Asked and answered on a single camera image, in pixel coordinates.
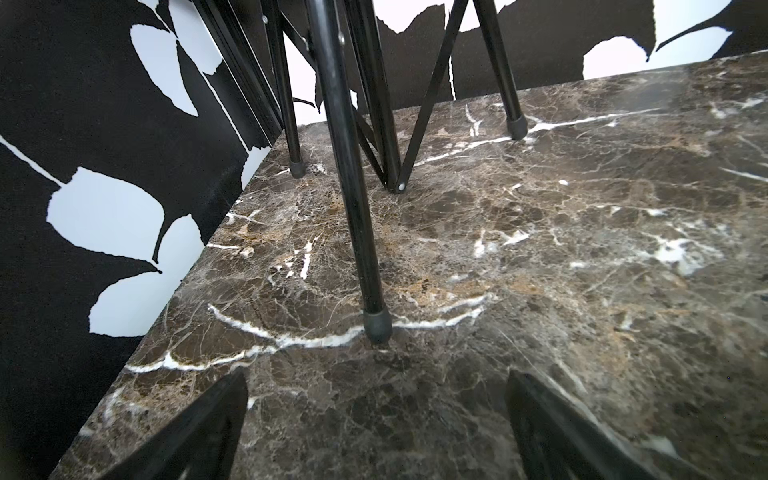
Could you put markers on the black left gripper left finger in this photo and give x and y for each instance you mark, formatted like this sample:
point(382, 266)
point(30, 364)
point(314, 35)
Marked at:
point(199, 443)

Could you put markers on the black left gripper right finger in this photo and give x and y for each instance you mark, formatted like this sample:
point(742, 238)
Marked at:
point(555, 442)

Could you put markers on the black music stand tripod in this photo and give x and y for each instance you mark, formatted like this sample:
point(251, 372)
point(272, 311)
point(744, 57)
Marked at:
point(349, 66)

